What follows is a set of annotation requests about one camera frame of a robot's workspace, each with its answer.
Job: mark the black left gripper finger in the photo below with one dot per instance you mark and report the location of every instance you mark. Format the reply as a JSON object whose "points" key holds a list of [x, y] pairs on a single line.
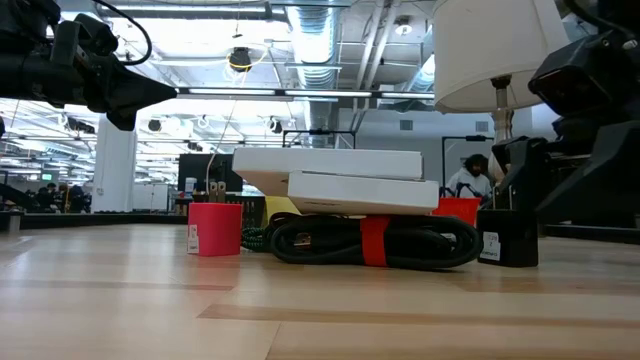
{"points": [[140, 95]]}

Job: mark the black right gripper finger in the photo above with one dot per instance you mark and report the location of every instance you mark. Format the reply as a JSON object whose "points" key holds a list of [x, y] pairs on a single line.
{"points": [[605, 185], [522, 170]]}

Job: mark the black cube charger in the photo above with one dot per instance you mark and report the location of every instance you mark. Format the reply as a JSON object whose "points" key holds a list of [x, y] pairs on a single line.
{"points": [[520, 240]]}

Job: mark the pink cube wall charger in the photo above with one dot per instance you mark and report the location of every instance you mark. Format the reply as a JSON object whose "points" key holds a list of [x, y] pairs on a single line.
{"points": [[220, 230]]}

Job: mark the white cardboard box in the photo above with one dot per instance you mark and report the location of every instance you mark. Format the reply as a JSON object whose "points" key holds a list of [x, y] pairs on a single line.
{"points": [[325, 162], [360, 195]]}

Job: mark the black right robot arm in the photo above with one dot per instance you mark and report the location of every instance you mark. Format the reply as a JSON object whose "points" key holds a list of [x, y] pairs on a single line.
{"points": [[615, 12]]}

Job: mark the yellow translucent plastic bin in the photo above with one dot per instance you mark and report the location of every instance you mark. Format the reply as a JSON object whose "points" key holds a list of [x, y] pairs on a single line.
{"points": [[277, 207]]}

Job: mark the person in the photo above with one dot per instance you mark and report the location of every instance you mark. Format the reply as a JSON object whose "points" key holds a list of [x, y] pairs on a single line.
{"points": [[75, 197], [47, 197], [470, 182]]}

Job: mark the silver table lamp base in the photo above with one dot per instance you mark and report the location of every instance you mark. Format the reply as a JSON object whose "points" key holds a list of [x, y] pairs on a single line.
{"points": [[501, 120]]}

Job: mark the red slotted plastic basket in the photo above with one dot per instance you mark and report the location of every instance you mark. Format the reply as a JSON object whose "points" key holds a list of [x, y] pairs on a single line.
{"points": [[457, 209]]}

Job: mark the white square pillar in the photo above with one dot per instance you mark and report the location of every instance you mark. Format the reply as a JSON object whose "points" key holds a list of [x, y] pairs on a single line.
{"points": [[114, 170]]}

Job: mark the black computer monitor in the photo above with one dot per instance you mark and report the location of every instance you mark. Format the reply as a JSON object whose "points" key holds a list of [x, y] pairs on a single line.
{"points": [[195, 172]]}

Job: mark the white wipes canister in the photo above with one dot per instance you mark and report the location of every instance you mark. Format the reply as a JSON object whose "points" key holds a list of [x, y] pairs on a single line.
{"points": [[190, 186]]}

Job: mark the black ceiling-hung device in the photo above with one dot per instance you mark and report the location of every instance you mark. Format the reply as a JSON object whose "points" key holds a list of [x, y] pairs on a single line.
{"points": [[240, 59]]}

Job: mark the white fabric lamp shade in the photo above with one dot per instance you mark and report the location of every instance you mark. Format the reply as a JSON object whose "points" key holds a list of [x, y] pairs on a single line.
{"points": [[480, 50]]}

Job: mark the long ceiling light fixture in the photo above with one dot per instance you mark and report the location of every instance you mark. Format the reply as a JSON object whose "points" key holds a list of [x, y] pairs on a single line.
{"points": [[300, 93]]}

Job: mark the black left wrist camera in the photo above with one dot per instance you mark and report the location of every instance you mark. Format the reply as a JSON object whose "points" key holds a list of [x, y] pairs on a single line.
{"points": [[82, 37]]}

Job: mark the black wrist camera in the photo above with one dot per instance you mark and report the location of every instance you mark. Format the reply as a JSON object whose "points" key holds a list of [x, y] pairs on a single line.
{"points": [[82, 37], [565, 80]]}

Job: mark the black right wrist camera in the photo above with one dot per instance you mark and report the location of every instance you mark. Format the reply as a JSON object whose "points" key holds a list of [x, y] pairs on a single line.
{"points": [[565, 80]]}

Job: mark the silver ceiling air duct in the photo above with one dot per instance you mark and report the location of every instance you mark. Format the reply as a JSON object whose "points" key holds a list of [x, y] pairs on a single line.
{"points": [[314, 40]]}

